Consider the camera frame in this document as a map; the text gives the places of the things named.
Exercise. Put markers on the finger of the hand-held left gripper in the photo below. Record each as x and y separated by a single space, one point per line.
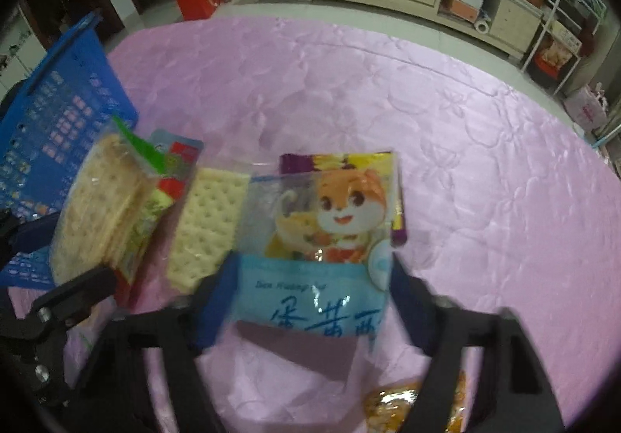
77 294
12 231

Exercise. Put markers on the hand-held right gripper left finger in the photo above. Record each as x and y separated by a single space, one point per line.
216 311

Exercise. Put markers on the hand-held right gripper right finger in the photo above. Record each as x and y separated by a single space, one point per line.
410 302

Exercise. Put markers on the clear cracker packet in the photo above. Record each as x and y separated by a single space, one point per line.
208 224

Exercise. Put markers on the purple snack packet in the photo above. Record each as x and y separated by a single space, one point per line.
398 214

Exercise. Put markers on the green-topped cracker packet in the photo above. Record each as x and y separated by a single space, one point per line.
97 200

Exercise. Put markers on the blue cartoon pastry packet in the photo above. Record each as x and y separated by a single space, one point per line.
315 277

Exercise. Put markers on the orange clear snack packet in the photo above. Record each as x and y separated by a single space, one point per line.
393 406

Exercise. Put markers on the blue plastic basket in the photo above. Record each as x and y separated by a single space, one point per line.
63 112

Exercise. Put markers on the pink quilted blanket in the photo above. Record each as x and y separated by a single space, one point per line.
388 98

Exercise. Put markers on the pink plastic bag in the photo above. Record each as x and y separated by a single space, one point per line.
587 108

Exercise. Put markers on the white paper roll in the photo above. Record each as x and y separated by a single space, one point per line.
482 26

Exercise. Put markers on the printed gift box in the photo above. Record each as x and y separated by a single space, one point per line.
558 53

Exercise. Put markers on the orange box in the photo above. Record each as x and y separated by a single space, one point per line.
461 8

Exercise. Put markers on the white metal rack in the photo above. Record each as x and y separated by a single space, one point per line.
563 20

